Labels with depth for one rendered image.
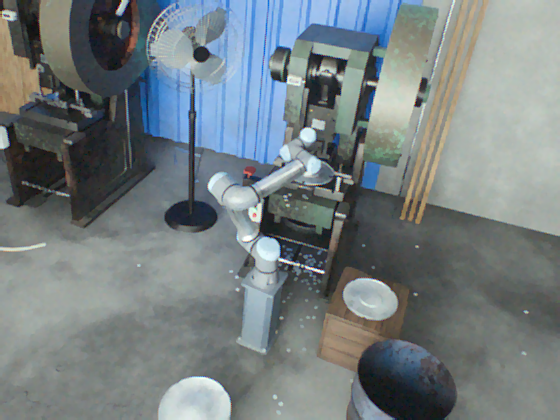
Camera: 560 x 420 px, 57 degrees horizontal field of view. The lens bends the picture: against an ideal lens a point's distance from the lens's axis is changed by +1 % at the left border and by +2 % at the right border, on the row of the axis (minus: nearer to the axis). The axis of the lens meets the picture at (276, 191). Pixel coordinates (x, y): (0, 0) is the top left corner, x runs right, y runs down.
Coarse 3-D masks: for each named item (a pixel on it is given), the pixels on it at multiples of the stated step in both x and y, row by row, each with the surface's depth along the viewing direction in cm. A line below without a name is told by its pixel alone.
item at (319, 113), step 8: (312, 104) 278; (320, 104) 280; (328, 104) 280; (312, 112) 280; (320, 112) 278; (328, 112) 277; (312, 120) 282; (320, 120) 281; (328, 120) 279; (312, 128) 285; (320, 128) 283; (328, 128) 282; (320, 136) 286; (320, 144) 285; (328, 144) 288; (320, 152) 288
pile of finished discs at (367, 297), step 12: (348, 288) 277; (360, 288) 278; (372, 288) 279; (384, 288) 280; (348, 300) 269; (360, 300) 270; (372, 300) 270; (384, 300) 272; (396, 300) 273; (360, 312) 263; (372, 312) 264; (384, 312) 265
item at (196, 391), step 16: (176, 384) 218; (192, 384) 219; (208, 384) 220; (176, 400) 212; (192, 400) 212; (208, 400) 213; (224, 400) 214; (160, 416) 206; (176, 416) 207; (192, 416) 207; (208, 416) 208; (224, 416) 209
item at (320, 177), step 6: (288, 162) 300; (324, 168) 299; (330, 168) 300; (312, 174) 291; (318, 174) 292; (324, 174) 293; (330, 174) 294; (300, 180) 285; (306, 180) 286; (312, 180) 286; (318, 180) 287; (324, 180) 288; (330, 180) 288
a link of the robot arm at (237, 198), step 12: (300, 156) 237; (312, 156) 235; (288, 168) 231; (300, 168) 232; (312, 168) 234; (264, 180) 227; (276, 180) 227; (288, 180) 231; (228, 192) 222; (240, 192) 221; (252, 192) 222; (264, 192) 225; (228, 204) 223; (240, 204) 221; (252, 204) 223
